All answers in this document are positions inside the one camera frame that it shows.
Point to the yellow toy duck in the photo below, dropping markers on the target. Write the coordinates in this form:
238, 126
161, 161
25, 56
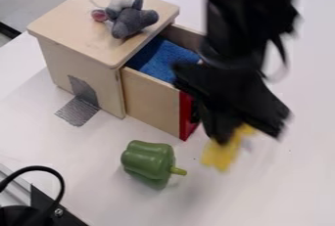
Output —
223, 155

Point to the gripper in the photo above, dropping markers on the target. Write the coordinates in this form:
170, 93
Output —
231, 99

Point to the grey tape strip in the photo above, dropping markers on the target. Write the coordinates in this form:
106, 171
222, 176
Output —
79, 106

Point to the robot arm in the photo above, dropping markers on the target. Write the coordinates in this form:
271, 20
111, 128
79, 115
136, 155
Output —
244, 14

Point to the grey plush mouse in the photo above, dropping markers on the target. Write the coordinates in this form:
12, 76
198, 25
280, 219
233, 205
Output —
128, 16

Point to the blue cloth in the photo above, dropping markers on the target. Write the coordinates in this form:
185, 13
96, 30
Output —
168, 60

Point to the green toy pepper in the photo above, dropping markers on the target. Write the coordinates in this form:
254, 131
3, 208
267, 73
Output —
148, 163

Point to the wooden cabinet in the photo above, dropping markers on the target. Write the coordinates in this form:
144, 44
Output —
83, 40

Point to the wooden drawer with red front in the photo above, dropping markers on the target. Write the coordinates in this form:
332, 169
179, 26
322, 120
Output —
150, 102

